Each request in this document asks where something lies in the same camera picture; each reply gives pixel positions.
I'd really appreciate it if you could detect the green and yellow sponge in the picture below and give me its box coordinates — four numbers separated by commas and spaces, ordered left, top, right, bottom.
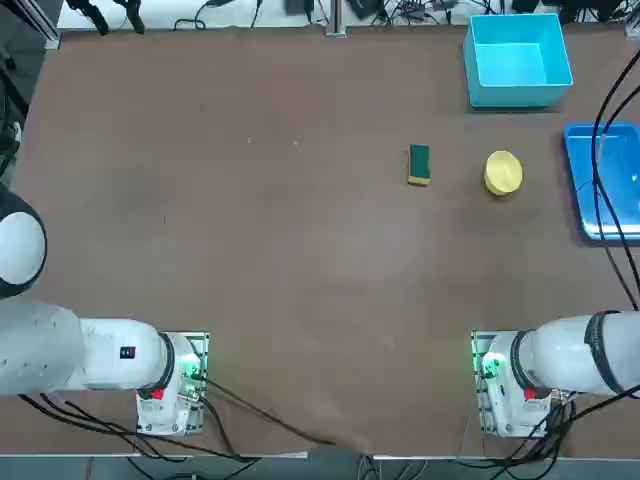
407, 143, 432, 189

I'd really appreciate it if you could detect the yellow bowl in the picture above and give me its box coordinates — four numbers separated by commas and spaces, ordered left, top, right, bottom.
481, 150, 525, 197

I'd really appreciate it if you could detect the dark blue tray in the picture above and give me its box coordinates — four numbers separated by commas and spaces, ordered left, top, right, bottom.
562, 121, 640, 246

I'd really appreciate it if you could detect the black electronic device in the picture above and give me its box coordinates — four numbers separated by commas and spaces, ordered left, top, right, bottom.
346, 0, 387, 21

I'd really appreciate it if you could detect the light blue plastic bin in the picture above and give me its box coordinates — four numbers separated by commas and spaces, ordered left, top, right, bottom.
462, 13, 574, 109

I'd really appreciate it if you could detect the black stand leg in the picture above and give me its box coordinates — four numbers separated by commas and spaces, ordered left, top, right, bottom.
66, 0, 110, 37
112, 0, 147, 35

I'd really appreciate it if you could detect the black tripod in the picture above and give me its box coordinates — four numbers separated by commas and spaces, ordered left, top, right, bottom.
0, 43, 31, 169

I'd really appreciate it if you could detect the thick black floor cable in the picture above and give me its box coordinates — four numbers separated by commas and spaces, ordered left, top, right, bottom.
203, 377, 337, 446

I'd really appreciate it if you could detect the aluminium post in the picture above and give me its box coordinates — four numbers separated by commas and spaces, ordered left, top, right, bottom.
325, 0, 347, 37

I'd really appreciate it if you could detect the black looped cable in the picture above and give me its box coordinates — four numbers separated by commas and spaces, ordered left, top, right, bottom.
173, 0, 224, 32

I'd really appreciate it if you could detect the black cable bundle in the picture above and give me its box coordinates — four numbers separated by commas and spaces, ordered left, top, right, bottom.
17, 392, 261, 462

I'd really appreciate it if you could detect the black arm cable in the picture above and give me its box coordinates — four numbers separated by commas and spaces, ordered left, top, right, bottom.
598, 84, 640, 304
591, 47, 640, 284

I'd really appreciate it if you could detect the aluminium frame profile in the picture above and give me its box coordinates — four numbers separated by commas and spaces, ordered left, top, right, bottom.
0, 0, 62, 50

